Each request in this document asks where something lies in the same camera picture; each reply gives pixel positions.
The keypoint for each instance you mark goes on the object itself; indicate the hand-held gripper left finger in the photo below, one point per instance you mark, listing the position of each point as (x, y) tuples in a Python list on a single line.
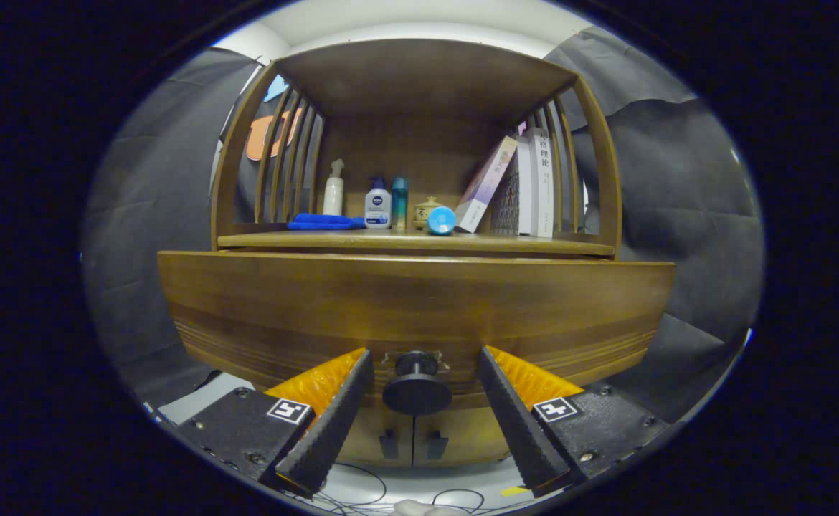
[(333, 423)]

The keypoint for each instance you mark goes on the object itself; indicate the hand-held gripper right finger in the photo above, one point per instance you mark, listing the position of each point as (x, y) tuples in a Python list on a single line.
[(516, 423)]

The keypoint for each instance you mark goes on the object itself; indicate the black drawer knob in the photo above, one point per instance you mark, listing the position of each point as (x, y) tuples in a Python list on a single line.
[(416, 390)]

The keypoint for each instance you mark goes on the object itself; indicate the wooden drawer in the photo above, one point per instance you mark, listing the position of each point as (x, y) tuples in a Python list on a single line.
[(419, 301)]

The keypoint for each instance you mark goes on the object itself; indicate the blue white cosmetic tube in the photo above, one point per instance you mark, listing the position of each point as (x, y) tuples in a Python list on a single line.
[(441, 220)]

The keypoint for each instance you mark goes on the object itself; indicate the wooden cabinet door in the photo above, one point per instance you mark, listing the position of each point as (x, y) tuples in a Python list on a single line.
[(366, 455), (470, 437)]

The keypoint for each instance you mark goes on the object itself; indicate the wooden countertop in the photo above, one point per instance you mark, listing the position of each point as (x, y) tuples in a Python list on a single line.
[(391, 241)]

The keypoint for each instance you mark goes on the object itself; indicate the wooden cabinet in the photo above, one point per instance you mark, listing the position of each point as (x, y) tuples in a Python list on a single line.
[(427, 72)]

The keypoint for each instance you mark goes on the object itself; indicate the yellow tape piece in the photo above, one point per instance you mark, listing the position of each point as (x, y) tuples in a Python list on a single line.
[(513, 491)]

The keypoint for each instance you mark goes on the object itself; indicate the blue folded cloth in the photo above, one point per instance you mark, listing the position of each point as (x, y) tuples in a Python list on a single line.
[(323, 223)]

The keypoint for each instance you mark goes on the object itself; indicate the white blue lotion bottle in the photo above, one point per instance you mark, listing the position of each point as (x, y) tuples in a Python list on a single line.
[(378, 208)]

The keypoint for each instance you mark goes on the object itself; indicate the grey patterned book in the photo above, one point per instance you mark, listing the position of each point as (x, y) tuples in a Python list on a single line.
[(513, 201)]

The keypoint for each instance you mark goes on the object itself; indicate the white pump bottle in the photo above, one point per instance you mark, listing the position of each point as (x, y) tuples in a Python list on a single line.
[(333, 197)]

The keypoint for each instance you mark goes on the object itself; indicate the beige lidded tea cup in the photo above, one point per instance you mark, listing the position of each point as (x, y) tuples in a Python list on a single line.
[(423, 211)]

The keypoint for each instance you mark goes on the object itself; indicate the teal bottle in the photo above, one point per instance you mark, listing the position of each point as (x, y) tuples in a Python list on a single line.
[(399, 203)]

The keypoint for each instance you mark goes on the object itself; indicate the white book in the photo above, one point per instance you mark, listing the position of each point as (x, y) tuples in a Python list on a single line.
[(543, 186)]

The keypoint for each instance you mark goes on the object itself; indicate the purple leaning book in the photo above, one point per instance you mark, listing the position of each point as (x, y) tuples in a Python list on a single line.
[(487, 186)]

